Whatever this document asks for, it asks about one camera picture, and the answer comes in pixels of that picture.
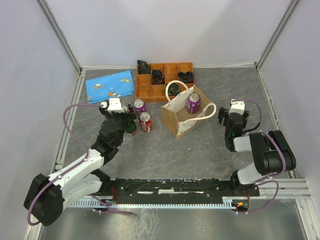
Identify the dark rolled tie top-left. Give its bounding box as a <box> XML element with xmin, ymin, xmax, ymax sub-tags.
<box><xmin>137</xmin><ymin>60</ymin><xmax>151</xmax><ymax>75</ymax></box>

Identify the purple cable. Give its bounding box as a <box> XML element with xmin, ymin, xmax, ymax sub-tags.
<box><xmin>234</xmin><ymin>99</ymin><xmax>288</xmax><ymax>215</ymax></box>
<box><xmin>26</xmin><ymin>102</ymin><xmax>135</xmax><ymax>226</ymax></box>

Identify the aluminium frame rail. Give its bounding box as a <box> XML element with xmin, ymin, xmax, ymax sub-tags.
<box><xmin>36</xmin><ymin>177</ymin><xmax>311</xmax><ymax>200</ymax></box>

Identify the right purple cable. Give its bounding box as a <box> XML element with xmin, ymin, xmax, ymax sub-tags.
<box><xmin>234</xmin><ymin>99</ymin><xmax>288</xmax><ymax>215</ymax></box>

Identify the black rolled tie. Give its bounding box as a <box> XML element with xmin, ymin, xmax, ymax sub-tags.
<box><xmin>178</xmin><ymin>71</ymin><xmax>195</xmax><ymax>84</ymax></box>
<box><xmin>151</xmin><ymin>69</ymin><xmax>165</xmax><ymax>85</ymax></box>

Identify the wooden compartment tray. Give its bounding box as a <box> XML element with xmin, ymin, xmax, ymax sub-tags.
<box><xmin>135</xmin><ymin>62</ymin><xmax>196</xmax><ymax>103</ymax></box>

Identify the brown canvas bag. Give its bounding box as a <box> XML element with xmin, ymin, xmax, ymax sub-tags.
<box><xmin>161</xmin><ymin>80</ymin><xmax>217</xmax><ymax>139</ymax></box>

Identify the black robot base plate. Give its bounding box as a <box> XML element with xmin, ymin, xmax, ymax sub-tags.
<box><xmin>94</xmin><ymin>177</ymin><xmax>260</xmax><ymax>206</ymax></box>

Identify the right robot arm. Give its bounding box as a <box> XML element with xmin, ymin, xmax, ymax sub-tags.
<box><xmin>215</xmin><ymin>105</ymin><xmax>297</xmax><ymax>196</ymax></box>

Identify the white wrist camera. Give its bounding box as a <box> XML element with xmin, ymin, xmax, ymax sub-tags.
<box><xmin>100</xmin><ymin>97</ymin><xmax>124</xmax><ymax>113</ymax></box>
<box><xmin>229</xmin><ymin>99</ymin><xmax>245</xmax><ymax>116</ymax></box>

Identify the purple soda can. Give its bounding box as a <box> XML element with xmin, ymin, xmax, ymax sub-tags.
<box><xmin>186</xmin><ymin>93</ymin><xmax>201</xmax><ymax>114</ymax></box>
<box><xmin>133</xmin><ymin>98</ymin><xmax>147</xmax><ymax>119</ymax></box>

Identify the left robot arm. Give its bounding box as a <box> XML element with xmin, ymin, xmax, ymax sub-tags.
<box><xmin>23</xmin><ymin>105</ymin><xmax>136</xmax><ymax>226</ymax></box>

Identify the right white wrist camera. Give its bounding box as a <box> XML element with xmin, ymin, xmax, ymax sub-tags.
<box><xmin>229</xmin><ymin>99</ymin><xmax>245</xmax><ymax>116</ymax></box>

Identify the black rolled tie middle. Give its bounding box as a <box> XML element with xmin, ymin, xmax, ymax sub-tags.
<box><xmin>151</xmin><ymin>69</ymin><xmax>165</xmax><ymax>85</ymax></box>

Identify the dark rolled tie bottom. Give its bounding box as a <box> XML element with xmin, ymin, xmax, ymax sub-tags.
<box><xmin>167</xmin><ymin>83</ymin><xmax>180</xmax><ymax>96</ymax></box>

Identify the black rolled tie right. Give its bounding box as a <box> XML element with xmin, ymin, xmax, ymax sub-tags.
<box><xmin>178</xmin><ymin>71</ymin><xmax>195</xmax><ymax>84</ymax></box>

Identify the blue slotted cable duct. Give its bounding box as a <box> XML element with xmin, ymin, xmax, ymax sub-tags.
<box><xmin>68</xmin><ymin>197</ymin><xmax>236</xmax><ymax>210</ymax></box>

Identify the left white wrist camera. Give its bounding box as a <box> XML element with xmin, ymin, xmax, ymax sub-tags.
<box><xmin>100</xmin><ymin>97</ymin><xmax>124</xmax><ymax>113</ymax></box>

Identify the blue patterned cloth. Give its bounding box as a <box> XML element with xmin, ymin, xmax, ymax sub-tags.
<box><xmin>85</xmin><ymin>70</ymin><xmax>135</xmax><ymax>104</ymax></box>

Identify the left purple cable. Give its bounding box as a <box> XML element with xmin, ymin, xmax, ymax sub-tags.
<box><xmin>26</xmin><ymin>102</ymin><xmax>135</xmax><ymax>226</ymax></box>

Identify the green glass bottle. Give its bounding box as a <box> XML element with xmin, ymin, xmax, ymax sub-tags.
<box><xmin>125</xmin><ymin>120</ymin><xmax>137</xmax><ymax>136</ymax></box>

